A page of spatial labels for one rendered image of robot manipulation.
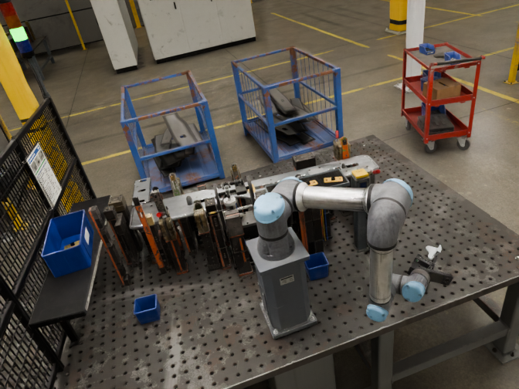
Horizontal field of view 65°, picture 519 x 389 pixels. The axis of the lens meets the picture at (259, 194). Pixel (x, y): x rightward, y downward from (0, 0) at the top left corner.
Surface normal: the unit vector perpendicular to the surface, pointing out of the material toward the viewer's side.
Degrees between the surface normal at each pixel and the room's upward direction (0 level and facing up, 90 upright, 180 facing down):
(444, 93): 90
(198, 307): 0
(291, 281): 90
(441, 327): 0
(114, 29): 90
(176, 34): 90
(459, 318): 0
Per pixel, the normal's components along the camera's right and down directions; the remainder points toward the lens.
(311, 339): -0.15, -0.83
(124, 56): 0.24, 0.50
